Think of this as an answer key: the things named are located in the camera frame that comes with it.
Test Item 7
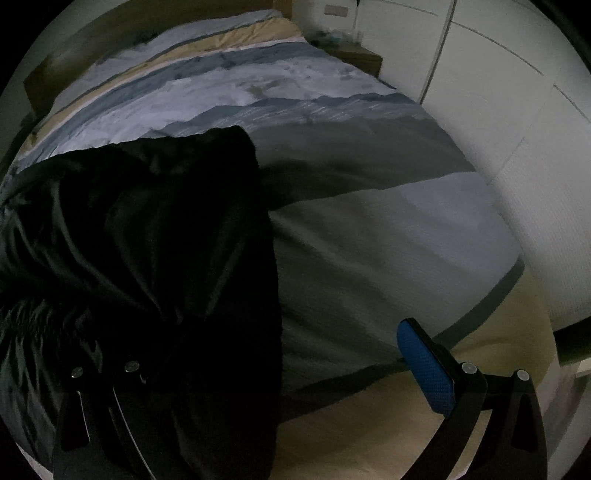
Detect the white wardrobe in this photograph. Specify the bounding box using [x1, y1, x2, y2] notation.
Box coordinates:
[355, 0, 591, 334]

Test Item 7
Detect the small clutter on nightstand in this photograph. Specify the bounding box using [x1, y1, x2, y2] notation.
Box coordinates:
[313, 28, 366, 47]

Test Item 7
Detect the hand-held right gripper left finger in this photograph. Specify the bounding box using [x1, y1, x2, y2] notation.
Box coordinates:
[52, 360, 160, 480]

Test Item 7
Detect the wooden headboard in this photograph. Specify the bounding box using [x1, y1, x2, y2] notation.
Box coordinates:
[23, 0, 293, 116]

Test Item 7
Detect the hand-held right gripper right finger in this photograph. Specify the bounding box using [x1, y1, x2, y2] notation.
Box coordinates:
[397, 318, 549, 480]

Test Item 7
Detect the black padded jacket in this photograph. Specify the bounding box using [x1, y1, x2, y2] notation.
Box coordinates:
[0, 124, 283, 480]

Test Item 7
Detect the bed with striped duvet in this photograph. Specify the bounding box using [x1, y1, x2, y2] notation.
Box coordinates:
[9, 8, 561, 480]

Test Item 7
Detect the wooden nightstand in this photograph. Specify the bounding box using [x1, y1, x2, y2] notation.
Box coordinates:
[329, 44, 384, 77]

